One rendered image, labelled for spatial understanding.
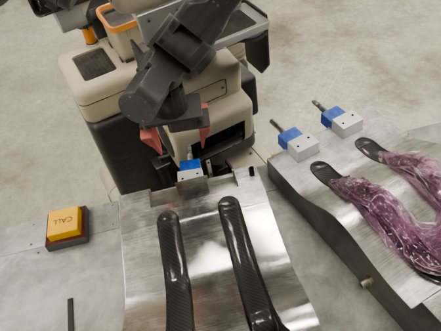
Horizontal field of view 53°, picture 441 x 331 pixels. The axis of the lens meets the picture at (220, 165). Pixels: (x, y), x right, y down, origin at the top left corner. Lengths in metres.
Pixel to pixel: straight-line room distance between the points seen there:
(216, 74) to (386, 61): 1.69
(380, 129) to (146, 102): 0.50
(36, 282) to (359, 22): 2.48
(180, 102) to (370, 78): 1.85
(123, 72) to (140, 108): 0.63
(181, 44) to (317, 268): 0.43
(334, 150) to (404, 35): 2.01
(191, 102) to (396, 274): 0.43
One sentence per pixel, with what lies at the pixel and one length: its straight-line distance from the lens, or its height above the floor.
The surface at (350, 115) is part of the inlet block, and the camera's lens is 0.92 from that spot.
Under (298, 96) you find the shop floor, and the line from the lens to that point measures 2.36.
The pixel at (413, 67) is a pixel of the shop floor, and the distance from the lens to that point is 2.60.
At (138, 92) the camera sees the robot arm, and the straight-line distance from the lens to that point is 0.62.
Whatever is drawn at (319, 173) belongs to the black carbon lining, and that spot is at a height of 0.85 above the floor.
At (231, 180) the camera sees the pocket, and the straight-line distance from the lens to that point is 0.83.
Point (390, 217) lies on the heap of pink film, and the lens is 0.73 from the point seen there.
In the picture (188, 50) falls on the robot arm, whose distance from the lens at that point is 0.64.
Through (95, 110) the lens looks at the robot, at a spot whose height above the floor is 0.74.
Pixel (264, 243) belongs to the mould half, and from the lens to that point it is 0.72.
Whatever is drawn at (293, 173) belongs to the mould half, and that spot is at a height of 0.86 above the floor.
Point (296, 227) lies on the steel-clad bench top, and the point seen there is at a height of 0.80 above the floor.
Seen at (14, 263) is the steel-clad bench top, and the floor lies 0.80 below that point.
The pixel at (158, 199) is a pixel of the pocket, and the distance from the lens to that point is 0.83.
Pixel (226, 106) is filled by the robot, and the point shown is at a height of 0.80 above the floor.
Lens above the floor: 1.49
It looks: 47 degrees down
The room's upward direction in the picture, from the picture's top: 11 degrees counter-clockwise
